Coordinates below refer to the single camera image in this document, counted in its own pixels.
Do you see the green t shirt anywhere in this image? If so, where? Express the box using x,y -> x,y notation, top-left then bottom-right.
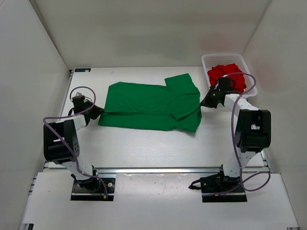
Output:
98,73 -> 202,133

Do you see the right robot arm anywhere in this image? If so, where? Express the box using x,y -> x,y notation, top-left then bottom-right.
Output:
200,75 -> 271,192

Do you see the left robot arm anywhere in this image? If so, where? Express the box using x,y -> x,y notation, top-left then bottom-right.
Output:
43,94 -> 104,192

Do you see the red t shirt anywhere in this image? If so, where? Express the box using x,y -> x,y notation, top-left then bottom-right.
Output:
207,63 -> 247,93

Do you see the blue white label sticker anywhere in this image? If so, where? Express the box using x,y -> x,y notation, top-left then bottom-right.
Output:
74,68 -> 91,72

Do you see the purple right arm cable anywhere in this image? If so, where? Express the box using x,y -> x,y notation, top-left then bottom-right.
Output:
201,73 -> 272,198

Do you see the aluminium table edge rail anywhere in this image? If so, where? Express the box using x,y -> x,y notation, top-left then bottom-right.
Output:
43,166 -> 269,174

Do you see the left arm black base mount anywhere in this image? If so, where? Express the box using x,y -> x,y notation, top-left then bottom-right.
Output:
71,174 -> 116,201

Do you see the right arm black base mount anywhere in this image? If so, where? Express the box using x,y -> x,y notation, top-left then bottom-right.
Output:
189,171 -> 248,203

